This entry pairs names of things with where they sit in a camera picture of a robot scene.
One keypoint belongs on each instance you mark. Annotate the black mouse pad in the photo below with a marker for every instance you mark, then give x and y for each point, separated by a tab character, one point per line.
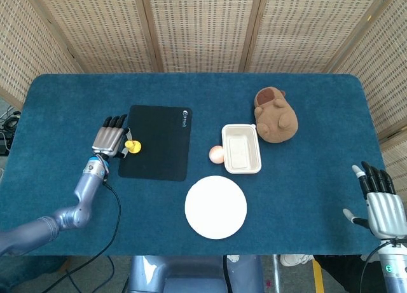
159	143

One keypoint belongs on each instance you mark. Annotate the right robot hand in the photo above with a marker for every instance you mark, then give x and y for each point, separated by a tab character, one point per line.
381	210

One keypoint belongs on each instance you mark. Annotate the brown plush capybara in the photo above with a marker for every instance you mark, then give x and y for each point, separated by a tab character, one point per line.
276	118

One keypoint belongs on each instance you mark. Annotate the black electronic devices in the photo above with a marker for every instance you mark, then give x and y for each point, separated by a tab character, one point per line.
8	132

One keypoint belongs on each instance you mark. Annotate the small yellow rubber duck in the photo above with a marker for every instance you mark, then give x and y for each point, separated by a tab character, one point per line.
133	146

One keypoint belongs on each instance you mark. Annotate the blue-grey robot torso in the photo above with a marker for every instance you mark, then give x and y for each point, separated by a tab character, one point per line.
194	275

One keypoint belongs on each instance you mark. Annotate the white sneaker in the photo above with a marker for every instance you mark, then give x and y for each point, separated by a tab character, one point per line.
294	260

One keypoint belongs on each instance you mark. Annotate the white rectangular food container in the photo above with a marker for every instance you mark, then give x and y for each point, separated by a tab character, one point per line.
241	148

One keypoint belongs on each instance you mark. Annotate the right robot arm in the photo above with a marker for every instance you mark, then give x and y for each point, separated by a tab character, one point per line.
394	267

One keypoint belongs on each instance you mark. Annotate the pink egg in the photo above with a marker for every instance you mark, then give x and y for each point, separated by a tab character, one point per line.
217	154

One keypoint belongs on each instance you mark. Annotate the woven folding screen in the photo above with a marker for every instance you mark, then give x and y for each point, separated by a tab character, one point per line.
203	29

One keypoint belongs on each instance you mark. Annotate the blue table cloth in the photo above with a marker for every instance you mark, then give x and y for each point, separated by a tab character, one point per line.
206	96

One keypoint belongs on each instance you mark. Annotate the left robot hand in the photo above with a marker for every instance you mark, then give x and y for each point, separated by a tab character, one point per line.
109	137

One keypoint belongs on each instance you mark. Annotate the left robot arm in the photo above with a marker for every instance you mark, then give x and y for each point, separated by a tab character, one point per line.
60	210

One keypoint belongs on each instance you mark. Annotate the white round plate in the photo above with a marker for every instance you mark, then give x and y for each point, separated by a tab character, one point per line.
216	207

